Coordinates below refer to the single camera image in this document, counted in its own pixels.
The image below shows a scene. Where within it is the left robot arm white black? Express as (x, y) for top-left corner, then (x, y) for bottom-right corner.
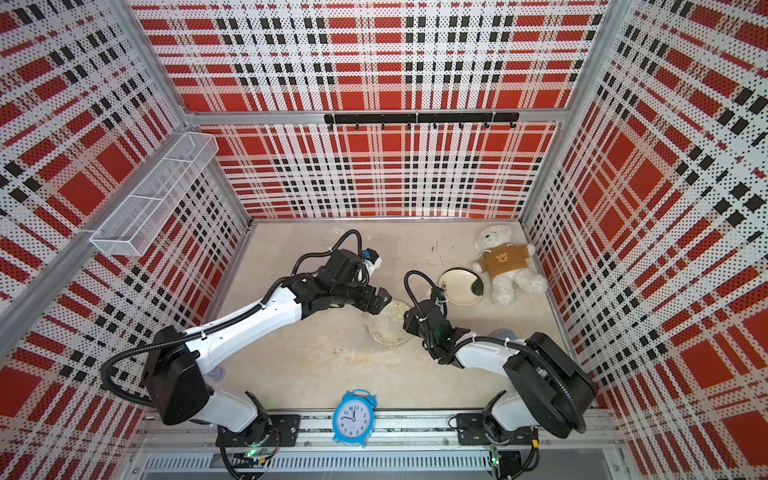
(100, 249), (392, 446)

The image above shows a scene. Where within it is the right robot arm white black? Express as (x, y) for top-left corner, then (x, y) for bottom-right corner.
(403, 300), (598, 444)

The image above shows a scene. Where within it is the grey blue oval dish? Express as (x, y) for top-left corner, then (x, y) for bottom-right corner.
(489, 328), (517, 340)

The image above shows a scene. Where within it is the white teddy bear brown shirt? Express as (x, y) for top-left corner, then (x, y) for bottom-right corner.
(471, 224), (548, 307)

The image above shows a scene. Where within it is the blue alarm clock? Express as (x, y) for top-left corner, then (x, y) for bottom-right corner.
(332, 389), (377, 447)

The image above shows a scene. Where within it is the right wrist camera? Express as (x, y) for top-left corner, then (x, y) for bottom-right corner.
(429, 287), (446, 305)

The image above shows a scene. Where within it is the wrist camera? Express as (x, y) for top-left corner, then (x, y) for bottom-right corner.
(338, 248), (383, 281)
(429, 287), (446, 305)

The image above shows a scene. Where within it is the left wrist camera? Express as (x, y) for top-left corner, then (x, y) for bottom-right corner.
(338, 248), (383, 281)

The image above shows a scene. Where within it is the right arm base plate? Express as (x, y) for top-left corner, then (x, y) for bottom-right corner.
(449, 412), (538, 447)

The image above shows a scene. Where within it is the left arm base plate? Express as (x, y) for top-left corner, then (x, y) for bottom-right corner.
(216, 415), (301, 449)

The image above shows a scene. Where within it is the black hook rail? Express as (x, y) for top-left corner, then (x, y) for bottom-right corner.
(323, 112), (520, 127)

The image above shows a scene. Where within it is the white wire mesh basket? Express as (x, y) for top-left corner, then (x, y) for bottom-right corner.
(90, 132), (218, 257)

